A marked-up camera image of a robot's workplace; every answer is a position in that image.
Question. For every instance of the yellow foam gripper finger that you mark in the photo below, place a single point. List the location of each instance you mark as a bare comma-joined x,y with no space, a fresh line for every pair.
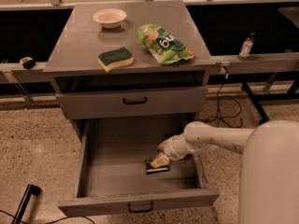
160,161
166,142

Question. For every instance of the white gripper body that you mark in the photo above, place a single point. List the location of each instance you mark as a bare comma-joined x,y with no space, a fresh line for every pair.
176,147

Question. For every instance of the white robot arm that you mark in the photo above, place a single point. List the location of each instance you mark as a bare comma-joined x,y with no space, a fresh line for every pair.
269,179

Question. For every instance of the grey upper drawer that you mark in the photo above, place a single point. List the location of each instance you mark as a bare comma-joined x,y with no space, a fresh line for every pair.
113,104

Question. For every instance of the grey open middle drawer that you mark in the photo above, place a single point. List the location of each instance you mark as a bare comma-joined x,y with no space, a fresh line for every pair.
112,177

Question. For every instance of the grey drawer cabinet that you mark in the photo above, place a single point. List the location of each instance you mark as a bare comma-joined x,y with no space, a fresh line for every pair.
84,39

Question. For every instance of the black caster leg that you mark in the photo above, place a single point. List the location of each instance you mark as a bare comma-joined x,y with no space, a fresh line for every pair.
264,118

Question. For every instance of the green chip bag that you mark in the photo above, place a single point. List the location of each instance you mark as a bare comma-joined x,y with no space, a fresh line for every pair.
163,47

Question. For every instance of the green yellow sponge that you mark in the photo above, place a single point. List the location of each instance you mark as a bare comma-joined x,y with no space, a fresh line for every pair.
116,58

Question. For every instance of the small clear bottle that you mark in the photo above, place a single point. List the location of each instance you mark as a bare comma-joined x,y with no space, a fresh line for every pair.
246,47

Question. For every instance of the black stand leg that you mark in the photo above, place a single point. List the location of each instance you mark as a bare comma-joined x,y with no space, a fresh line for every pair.
31,190

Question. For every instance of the white bowl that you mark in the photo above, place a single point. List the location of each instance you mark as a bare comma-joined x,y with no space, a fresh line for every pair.
110,18

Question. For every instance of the grey side rail bench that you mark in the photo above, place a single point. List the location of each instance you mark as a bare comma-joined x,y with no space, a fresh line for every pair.
256,63

